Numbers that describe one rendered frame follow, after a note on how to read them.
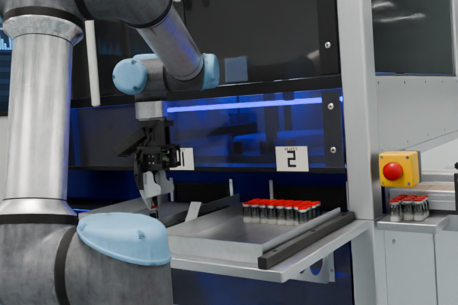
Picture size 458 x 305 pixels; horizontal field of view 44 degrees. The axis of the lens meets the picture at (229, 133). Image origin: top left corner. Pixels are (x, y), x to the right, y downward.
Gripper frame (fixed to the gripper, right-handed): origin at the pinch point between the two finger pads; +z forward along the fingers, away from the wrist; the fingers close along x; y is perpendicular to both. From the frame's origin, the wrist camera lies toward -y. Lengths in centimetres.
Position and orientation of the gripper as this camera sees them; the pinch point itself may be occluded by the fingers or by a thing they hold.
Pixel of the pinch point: (150, 203)
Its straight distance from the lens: 138.1
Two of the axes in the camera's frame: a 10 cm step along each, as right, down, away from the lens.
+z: 0.6, 10.0, 0.4
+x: 5.6, -0.7, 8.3
